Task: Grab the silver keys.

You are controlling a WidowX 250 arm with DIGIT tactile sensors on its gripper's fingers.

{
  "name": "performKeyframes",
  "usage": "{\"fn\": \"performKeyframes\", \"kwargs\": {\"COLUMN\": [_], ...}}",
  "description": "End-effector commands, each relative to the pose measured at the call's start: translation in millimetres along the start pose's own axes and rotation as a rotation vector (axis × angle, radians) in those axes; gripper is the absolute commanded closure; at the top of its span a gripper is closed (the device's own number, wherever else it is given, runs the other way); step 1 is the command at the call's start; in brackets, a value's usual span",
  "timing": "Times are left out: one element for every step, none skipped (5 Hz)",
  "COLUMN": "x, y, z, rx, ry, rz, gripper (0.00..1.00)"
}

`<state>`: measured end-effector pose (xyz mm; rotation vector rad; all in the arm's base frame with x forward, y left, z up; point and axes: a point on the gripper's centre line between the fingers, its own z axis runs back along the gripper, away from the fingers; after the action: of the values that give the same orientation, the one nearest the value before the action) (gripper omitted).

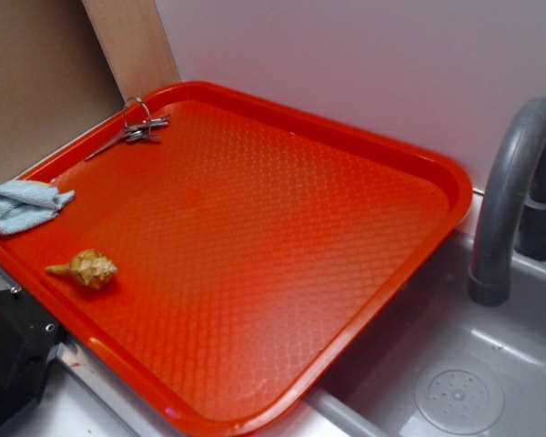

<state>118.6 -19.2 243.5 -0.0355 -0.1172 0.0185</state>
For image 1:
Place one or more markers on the silver keys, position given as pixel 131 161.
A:
pixel 132 132

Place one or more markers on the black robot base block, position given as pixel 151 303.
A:
pixel 29 339

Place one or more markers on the orange plastic tray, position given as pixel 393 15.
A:
pixel 234 170

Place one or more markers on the tan conch seashell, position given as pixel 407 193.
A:
pixel 89 268

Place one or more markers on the grey toy sink basin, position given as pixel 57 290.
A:
pixel 222 342

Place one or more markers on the light wooden plank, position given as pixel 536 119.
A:
pixel 134 43

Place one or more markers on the grey curved faucet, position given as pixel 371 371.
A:
pixel 513 211

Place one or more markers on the light blue cloth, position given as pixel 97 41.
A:
pixel 25 204

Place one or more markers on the brown cardboard panel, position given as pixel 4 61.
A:
pixel 55 82

